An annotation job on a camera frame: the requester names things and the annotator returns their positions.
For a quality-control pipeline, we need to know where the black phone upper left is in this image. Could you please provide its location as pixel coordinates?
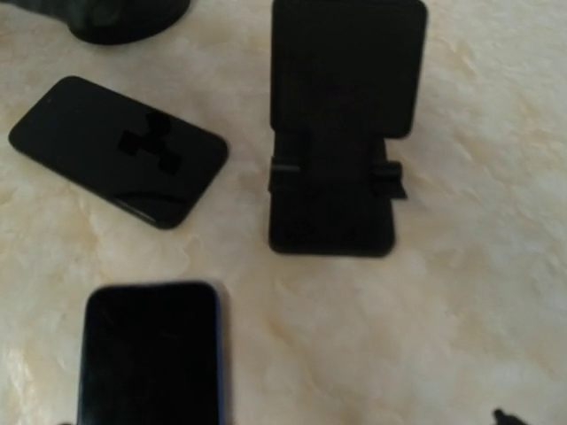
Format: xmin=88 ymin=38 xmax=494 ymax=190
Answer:
xmin=8 ymin=76 xmax=229 ymax=229

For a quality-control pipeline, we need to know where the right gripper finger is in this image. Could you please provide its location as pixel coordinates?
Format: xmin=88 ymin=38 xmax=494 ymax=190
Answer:
xmin=493 ymin=409 xmax=527 ymax=425

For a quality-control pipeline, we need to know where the black phone blue edge centre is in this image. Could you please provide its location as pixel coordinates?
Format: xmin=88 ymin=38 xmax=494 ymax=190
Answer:
xmin=76 ymin=281 xmax=227 ymax=424

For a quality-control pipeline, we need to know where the black folding phone stand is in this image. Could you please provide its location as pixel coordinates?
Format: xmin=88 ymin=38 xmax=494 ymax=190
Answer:
xmin=268 ymin=1 xmax=428 ymax=257

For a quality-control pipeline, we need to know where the left black pole phone stand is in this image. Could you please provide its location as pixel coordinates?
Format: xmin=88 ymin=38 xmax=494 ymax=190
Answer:
xmin=7 ymin=0 xmax=191 ymax=45

